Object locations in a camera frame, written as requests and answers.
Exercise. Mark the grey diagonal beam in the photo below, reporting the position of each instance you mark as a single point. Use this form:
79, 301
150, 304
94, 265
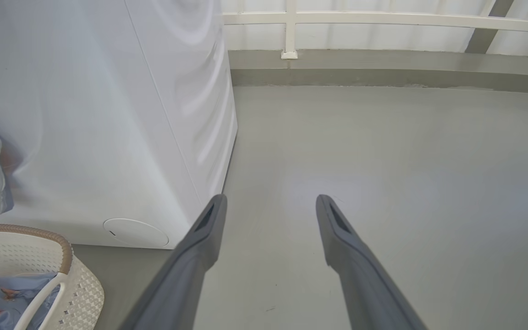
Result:
488, 27

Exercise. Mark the round white filter cover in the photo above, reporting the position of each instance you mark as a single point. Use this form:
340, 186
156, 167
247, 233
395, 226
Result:
135, 233

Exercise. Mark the white metal railing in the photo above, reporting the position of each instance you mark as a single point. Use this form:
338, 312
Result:
383, 18

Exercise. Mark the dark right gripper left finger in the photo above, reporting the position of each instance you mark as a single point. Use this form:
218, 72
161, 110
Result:
186, 275

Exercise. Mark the cream basket with brown rim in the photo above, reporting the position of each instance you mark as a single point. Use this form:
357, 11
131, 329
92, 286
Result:
80, 298

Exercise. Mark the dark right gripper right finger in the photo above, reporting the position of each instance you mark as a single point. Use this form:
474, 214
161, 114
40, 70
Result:
365, 284

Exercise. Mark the white front-load washing machine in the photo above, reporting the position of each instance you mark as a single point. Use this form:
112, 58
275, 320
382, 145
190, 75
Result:
85, 114

